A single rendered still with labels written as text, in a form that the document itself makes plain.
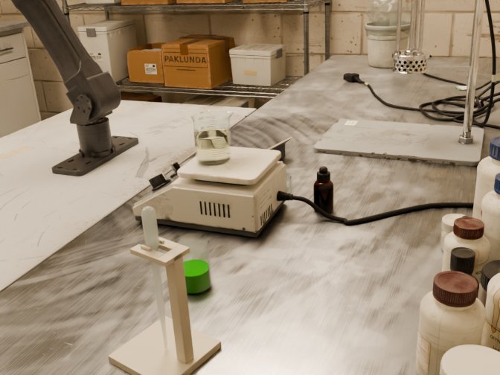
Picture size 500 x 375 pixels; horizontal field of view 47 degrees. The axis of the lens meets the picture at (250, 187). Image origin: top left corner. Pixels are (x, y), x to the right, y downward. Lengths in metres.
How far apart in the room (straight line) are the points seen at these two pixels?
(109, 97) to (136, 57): 2.29
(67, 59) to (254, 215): 0.51
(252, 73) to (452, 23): 1.03
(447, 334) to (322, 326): 0.15
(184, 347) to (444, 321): 0.24
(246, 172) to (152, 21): 2.97
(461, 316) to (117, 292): 0.39
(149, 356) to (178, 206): 0.29
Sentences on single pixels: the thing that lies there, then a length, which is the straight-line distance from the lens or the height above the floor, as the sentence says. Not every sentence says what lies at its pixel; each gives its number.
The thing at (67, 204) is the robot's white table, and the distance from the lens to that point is 0.98.
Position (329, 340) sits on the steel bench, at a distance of 0.62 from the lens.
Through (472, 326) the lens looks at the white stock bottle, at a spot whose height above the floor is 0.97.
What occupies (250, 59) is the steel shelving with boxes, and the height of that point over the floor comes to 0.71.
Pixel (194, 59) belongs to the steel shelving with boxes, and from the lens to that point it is 3.13.
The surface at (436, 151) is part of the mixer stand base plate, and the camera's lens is 1.10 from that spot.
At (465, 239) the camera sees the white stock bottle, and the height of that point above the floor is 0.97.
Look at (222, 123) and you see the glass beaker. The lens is 0.80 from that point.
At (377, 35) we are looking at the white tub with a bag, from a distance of 1.82.
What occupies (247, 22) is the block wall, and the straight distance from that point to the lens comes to 3.43.
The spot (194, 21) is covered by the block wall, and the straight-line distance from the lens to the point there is 3.57.
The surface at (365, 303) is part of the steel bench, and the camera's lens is 0.67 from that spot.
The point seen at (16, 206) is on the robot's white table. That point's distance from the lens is 1.02.
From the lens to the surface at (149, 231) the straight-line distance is 0.53.
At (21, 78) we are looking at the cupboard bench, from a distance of 3.87.
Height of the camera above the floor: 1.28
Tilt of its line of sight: 23 degrees down
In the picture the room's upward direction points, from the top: 3 degrees counter-clockwise
